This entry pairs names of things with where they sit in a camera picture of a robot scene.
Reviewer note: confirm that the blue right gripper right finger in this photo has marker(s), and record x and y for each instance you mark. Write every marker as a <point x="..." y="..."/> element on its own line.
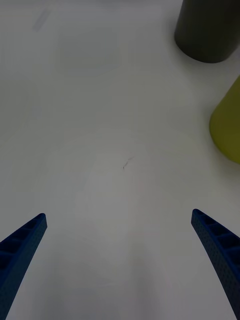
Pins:
<point x="222" y="250"/>

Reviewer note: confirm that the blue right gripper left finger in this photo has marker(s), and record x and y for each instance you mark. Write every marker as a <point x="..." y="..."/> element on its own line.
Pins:
<point x="17" y="255"/>

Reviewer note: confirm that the yellow-green plastic waste bin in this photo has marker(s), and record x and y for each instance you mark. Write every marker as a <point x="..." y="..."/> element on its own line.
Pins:
<point x="228" y="122"/>

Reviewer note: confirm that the grey plastic waste bin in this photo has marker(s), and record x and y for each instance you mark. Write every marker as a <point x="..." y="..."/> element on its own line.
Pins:
<point x="207" y="27"/>

